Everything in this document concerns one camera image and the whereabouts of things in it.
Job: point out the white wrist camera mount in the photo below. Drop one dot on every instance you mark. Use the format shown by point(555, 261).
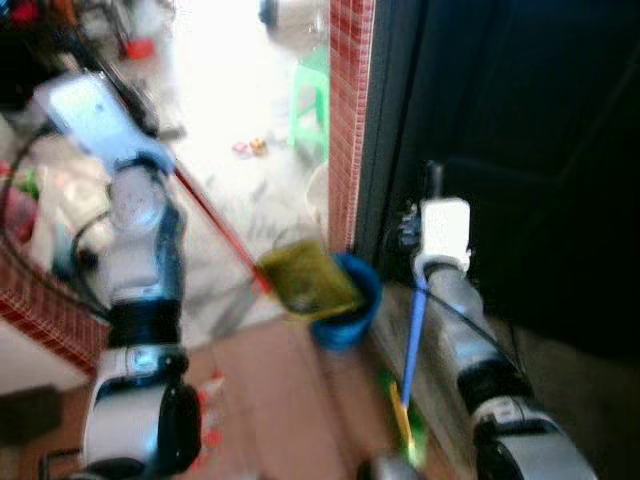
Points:
point(95, 120)
point(447, 230)

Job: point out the white plastic bag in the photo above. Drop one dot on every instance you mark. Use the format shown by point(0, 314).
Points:
point(60, 220)

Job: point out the red plastic basin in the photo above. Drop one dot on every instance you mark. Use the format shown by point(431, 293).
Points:
point(140, 48)

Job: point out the green plastic stool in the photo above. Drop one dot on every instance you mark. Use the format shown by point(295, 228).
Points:
point(310, 100)

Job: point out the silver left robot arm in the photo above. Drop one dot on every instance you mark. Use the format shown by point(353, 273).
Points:
point(135, 215)

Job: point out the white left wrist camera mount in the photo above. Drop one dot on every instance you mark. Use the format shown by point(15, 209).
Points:
point(95, 120)

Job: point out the silver right robot leg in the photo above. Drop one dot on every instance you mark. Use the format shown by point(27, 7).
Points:
point(385, 470)

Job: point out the small yellow toy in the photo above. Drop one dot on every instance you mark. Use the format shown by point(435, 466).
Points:
point(258, 146)

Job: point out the small red toy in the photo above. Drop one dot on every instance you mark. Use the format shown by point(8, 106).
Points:
point(240, 148)

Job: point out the blue plastic bucket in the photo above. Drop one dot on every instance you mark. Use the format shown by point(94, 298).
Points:
point(350, 325)

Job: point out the red white folded wrapper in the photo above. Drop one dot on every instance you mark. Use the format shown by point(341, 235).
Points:
point(213, 386)

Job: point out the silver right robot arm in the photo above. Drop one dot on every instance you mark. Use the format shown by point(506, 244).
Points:
point(455, 300)

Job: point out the large red wrapper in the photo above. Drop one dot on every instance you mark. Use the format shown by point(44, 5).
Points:
point(210, 425)

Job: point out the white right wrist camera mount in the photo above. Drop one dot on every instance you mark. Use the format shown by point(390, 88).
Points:
point(447, 230)

